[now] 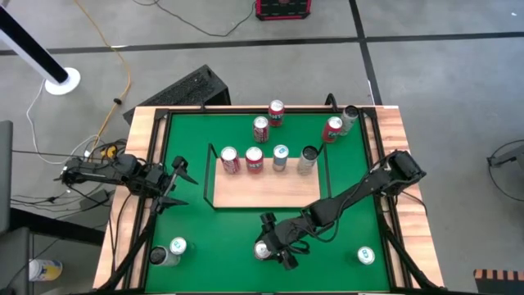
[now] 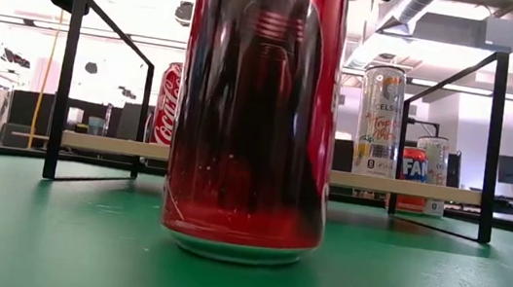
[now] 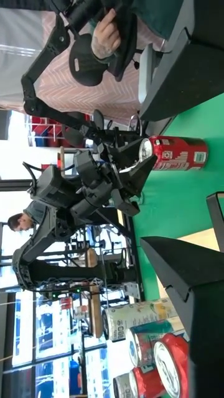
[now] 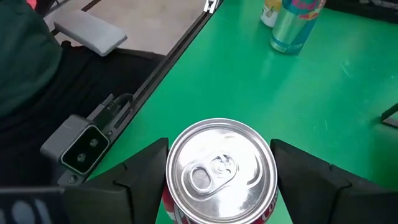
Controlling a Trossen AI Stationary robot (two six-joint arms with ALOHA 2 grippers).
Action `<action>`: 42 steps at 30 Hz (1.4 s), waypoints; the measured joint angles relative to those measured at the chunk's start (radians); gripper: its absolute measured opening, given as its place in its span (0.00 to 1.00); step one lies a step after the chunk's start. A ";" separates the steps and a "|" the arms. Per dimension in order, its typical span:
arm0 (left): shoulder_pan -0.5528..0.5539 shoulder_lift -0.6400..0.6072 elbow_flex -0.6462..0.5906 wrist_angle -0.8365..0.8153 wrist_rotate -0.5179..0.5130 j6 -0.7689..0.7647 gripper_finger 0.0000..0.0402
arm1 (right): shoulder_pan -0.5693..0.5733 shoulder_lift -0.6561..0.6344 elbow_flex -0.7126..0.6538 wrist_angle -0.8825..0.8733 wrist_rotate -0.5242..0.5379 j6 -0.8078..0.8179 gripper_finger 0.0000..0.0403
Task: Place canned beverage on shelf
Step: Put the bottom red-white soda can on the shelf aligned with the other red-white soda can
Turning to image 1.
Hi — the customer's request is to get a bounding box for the black floor cable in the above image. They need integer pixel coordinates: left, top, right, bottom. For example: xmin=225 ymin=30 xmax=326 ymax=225
xmin=133 ymin=0 xmax=257 ymax=38

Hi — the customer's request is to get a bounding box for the wooden shelf with black frame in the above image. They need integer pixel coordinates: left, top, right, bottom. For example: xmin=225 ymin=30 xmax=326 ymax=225
xmin=203 ymin=143 xmax=332 ymax=211

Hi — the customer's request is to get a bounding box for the green table mat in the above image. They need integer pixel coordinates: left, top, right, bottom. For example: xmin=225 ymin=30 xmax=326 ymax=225
xmin=145 ymin=112 xmax=391 ymax=293

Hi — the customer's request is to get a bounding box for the black power adapter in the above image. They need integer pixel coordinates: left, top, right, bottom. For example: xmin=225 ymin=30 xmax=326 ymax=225
xmin=79 ymin=190 xmax=110 ymax=211

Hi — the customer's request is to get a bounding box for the black white pole with base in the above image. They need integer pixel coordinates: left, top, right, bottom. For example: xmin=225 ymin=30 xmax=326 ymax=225
xmin=0 ymin=3 xmax=82 ymax=96

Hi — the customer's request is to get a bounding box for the green-white soda can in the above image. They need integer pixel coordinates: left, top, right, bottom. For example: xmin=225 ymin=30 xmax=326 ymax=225
xmin=347 ymin=245 xmax=376 ymax=266

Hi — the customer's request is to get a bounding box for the blue silver Red Bull can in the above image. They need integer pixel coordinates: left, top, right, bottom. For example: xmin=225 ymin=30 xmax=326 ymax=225
xmin=169 ymin=236 xmax=196 ymax=258
xmin=272 ymin=143 xmax=290 ymax=172

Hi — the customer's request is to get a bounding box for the black metal table frame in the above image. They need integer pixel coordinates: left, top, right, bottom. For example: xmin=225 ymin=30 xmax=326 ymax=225
xmin=96 ymin=104 xmax=443 ymax=295

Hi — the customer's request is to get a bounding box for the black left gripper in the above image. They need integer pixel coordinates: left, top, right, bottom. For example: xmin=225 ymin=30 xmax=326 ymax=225
xmin=141 ymin=156 xmax=199 ymax=214

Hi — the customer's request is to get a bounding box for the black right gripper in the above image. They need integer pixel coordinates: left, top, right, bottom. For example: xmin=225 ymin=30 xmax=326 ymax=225
xmin=255 ymin=212 xmax=316 ymax=271

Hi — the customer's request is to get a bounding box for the white Celsius can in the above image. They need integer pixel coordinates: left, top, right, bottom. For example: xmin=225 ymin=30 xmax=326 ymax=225
xmin=338 ymin=104 xmax=360 ymax=136
xmin=296 ymin=145 xmax=320 ymax=176
xmin=147 ymin=245 xmax=180 ymax=268

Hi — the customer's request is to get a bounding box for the black perforated case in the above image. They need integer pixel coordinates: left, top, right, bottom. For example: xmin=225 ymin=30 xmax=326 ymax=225
xmin=122 ymin=64 xmax=231 ymax=125

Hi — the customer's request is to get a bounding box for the orange black striped box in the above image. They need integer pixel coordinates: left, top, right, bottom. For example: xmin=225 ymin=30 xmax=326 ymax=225
xmin=473 ymin=268 xmax=524 ymax=295

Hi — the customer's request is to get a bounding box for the white cable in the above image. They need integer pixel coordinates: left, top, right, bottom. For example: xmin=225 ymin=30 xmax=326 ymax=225
xmin=25 ymin=79 xmax=99 ymax=166

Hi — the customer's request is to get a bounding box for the red black box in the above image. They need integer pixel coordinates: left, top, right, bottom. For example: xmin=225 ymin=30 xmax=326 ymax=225
xmin=254 ymin=0 xmax=313 ymax=21

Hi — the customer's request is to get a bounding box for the yellow cable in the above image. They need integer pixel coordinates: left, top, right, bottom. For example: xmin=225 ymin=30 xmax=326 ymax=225
xmin=73 ymin=0 xmax=132 ymax=165

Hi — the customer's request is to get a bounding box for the Coca-Cola can with dark figure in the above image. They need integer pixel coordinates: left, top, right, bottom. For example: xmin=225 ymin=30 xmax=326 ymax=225
xmin=253 ymin=240 xmax=274 ymax=261

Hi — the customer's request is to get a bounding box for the red Coca-Cola can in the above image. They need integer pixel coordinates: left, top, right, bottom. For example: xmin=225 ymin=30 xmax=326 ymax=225
xmin=252 ymin=116 xmax=270 ymax=144
xmin=219 ymin=146 xmax=242 ymax=175

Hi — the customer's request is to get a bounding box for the white yellow canister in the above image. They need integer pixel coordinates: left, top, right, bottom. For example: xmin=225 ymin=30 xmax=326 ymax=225
xmin=28 ymin=258 xmax=64 ymax=283

